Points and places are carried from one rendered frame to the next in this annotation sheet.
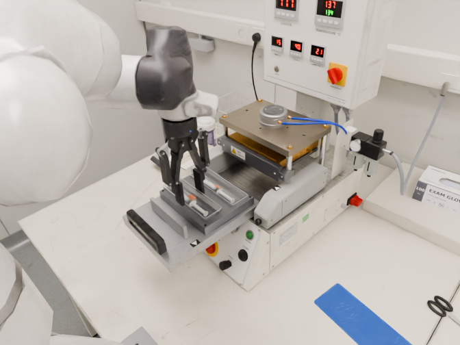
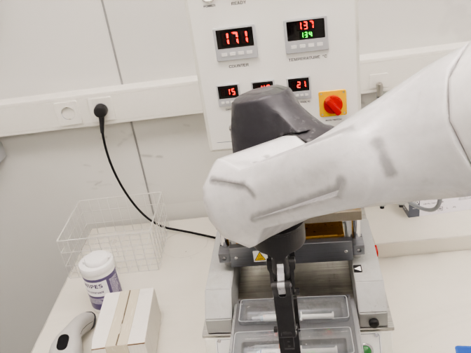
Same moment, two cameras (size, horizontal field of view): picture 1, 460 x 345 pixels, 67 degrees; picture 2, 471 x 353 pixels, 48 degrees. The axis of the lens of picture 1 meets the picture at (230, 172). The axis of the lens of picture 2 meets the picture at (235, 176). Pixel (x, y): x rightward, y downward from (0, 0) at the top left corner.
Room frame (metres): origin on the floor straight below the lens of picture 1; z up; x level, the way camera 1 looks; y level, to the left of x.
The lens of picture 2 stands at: (0.26, 0.54, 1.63)
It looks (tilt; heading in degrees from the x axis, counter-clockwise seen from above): 27 degrees down; 318
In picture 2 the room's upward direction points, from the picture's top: 9 degrees counter-clockwise
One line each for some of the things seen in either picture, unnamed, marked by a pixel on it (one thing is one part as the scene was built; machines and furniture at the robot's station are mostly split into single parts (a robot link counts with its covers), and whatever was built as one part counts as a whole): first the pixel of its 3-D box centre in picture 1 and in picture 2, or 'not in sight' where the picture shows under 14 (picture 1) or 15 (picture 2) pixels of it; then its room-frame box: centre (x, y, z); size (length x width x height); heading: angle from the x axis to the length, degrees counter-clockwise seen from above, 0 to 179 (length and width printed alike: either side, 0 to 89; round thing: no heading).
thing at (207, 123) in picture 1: (206, 133); (101, 280); (1.34, 0.09, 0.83); 0.09 x 0.09 x 0.15
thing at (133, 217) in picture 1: (145, 230); not in sight; (0.60, 0.21, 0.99); 0.15 x 0.02 x 0.04; 40
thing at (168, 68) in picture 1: (165, 68); (291, 146); (0.65, 0.11, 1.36); 0.18 x 0.10 x 0.13; 166
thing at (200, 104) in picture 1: (189, 103); not in sight; (0.69, 0.08, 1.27); 0.13 x 0.12 x 0.05; 40
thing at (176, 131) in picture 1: (181, 133); (280, 246); (0.69, 0.10, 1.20); 0.08 x 0.08 x 0.09
